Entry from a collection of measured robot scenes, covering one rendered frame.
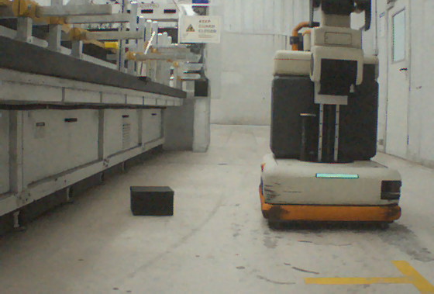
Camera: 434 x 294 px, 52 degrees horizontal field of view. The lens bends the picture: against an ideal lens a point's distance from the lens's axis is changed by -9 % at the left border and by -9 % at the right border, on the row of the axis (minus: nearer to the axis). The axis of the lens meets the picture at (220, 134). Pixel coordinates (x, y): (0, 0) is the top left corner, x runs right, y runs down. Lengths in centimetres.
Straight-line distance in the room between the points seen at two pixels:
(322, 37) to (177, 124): 388
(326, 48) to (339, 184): 58
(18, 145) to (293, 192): 115
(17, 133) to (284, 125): 124
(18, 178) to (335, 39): 145
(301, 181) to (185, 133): 387
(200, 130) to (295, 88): 340
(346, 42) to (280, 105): 47
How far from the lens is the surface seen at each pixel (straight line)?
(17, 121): 194
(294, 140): 236
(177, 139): 584
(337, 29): 216
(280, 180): 205
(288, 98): 236
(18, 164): 196
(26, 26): 151
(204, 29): 572
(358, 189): 210
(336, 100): 230
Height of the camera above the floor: 52
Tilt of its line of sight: 3 degrees down
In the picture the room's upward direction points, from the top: 2 degrees clockwise
